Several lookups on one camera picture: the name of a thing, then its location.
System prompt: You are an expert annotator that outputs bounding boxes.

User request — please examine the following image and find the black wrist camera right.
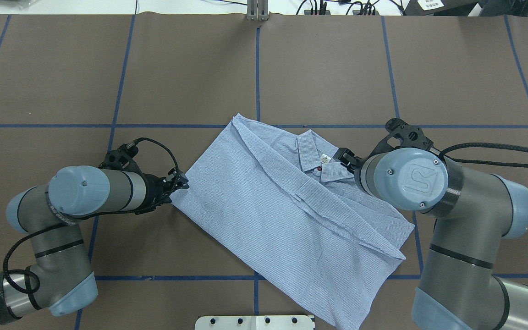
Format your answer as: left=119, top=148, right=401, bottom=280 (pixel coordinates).
left=372, top=118, right=434, bottom=154

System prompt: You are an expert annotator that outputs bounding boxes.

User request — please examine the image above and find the aluminium frame post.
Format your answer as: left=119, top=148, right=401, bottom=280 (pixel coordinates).
left=247, top=0, right=270, bottom=21

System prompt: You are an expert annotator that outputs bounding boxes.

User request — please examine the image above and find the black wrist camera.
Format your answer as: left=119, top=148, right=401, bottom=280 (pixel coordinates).
left=372, top=118, right=434, bottom=154
left=98, top=142, right=143, bottom=175

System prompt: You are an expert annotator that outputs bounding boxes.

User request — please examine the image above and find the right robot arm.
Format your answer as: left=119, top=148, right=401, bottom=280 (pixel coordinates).
left=334, top=148, right=528, bottom=330

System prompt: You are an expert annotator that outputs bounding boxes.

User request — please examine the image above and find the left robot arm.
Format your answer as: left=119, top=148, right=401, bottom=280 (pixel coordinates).
left=0, top=165, right=188, bottom=325

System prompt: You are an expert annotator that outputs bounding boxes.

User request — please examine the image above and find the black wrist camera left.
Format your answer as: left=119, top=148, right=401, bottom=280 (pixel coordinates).
left=98, top=142, right=143, bottom=175

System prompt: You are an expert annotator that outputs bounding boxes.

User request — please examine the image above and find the white mounting plate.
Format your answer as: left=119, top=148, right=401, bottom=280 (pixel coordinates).
left=194, top=315, right=316, bottom=330

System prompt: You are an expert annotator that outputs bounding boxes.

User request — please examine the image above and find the blue white striped shirt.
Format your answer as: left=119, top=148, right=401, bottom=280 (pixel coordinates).
left=172, top=115, right=414, bottom=330

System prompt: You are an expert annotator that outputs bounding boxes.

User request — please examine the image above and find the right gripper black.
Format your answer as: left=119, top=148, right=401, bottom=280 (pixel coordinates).
left=337, top=148, right=364, bottom=180

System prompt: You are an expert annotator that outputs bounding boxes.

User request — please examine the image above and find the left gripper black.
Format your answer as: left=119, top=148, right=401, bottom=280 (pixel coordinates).
left=152, top=169, right=189, bottom=204

